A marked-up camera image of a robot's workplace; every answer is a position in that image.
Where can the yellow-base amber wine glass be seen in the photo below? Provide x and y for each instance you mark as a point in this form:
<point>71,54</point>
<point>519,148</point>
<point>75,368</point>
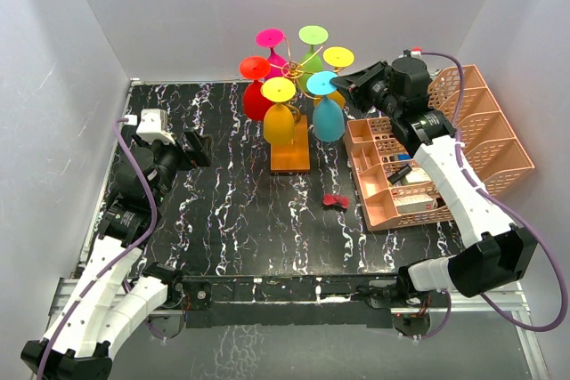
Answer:
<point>338,58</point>

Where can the gold wire wine glass rack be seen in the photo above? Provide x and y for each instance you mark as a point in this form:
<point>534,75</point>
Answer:
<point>294,157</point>

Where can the white staples box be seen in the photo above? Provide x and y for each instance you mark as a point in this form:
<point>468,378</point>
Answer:
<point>412,204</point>

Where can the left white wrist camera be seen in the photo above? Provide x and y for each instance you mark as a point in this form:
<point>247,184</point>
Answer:
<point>153,127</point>

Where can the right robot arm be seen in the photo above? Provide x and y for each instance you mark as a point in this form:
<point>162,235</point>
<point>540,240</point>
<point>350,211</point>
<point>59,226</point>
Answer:
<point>497,249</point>

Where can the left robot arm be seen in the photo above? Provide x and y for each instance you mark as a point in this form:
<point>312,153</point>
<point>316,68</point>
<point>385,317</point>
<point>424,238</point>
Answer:
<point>83,342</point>

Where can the red bow hair clip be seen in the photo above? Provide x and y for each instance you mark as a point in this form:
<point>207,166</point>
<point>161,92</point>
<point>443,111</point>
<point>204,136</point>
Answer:
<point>335,201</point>

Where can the green wine glass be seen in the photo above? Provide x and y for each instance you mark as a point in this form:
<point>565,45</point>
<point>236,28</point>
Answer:
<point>315,37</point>

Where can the yellow-base orange wine glass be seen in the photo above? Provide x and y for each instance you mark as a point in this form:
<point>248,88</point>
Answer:
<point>279,121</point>

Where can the blue wine glass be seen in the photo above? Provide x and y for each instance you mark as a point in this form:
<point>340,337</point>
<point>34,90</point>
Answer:
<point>328,117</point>

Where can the black yellow highlighter marker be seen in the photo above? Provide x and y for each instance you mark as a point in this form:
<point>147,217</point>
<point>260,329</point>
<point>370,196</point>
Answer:
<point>398,175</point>

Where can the red wine glass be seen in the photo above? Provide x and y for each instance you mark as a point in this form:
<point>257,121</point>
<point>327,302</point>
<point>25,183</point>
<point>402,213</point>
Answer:
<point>255,68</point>

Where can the pink file rack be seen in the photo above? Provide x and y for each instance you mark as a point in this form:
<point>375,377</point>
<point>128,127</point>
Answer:
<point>491,146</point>

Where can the pink desk organizer tray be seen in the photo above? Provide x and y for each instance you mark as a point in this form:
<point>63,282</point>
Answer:
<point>373,154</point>

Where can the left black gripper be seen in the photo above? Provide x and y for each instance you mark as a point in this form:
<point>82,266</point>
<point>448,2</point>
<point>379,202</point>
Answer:
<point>199,156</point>

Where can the pink wine glass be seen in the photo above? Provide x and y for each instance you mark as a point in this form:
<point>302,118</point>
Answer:
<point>270,38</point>

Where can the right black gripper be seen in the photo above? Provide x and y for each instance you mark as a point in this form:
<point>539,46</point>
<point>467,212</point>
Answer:
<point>350,82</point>

